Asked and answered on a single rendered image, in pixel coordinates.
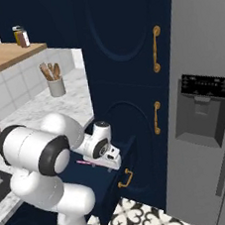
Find gold drawer handle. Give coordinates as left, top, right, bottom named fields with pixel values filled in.
left=116, top=167, right=136, bottom=189

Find wooden spatula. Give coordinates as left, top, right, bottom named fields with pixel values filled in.
left=38, top=61, right=55, bottom=83

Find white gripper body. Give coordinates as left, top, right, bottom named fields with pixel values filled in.
left=82, top=151, right=123, bottom=174

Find brown and white box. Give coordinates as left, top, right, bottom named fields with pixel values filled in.
left=17, top=29, right=32, bottom=50

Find navy drawer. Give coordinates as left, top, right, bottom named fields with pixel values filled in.
left=52, top=115, right=148, bottom=225

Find wooden spoon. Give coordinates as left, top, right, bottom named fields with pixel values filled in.
left=52, top=61, right=62, bottom=81
left=47, top=61, right=56, bottom=81

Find yellow jar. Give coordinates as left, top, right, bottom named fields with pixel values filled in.
left=11, top=25, right=26, bottom=47

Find black hob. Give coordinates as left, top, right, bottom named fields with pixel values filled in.
left=0, top=164, right=17, bottom=206

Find navy wall cupboards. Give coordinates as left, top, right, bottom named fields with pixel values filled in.
left=0, top=0, right=84, bottom=59

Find short gold door handle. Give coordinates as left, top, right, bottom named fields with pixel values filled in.
left=150, top=100, right=165, bottom=136

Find navy short cabinet door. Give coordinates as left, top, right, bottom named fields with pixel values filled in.
left=88, top=72, right=186, bottom=221

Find navy tall cabinet door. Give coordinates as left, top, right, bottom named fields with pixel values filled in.
left=75, top=0, right=186, bottom=96

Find grey fridge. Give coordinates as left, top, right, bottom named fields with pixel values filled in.
left=140, top=0, right=225, bottom=225

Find wooden shelf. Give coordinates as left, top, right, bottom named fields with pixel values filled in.
left=0, top=37, right=52, bottom=80

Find long gold door handle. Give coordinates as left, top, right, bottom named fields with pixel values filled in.
left=147, top=25, right=167, bottom=74

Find grey utensil pot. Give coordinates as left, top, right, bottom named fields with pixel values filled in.
left=47, top=75, right=67, bottom=99

